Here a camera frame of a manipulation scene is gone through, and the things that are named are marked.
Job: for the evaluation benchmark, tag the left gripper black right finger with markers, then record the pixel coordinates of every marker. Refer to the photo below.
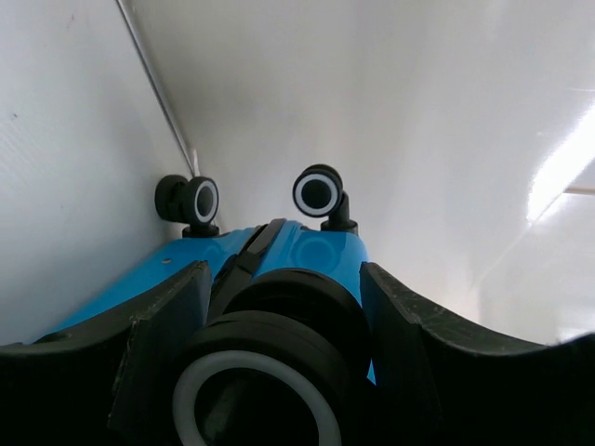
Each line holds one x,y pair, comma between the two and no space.
444,380

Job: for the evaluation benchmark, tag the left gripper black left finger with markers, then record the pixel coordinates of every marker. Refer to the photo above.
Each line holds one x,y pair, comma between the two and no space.
103,381

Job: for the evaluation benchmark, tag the blue kids suitcase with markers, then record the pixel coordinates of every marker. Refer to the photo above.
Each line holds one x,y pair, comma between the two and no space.
282,354

